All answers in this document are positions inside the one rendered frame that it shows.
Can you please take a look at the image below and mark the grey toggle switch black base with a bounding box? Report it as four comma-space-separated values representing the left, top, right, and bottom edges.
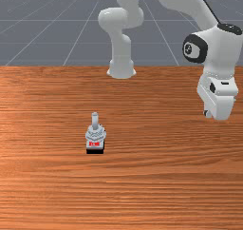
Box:
84, 111, 106, 155

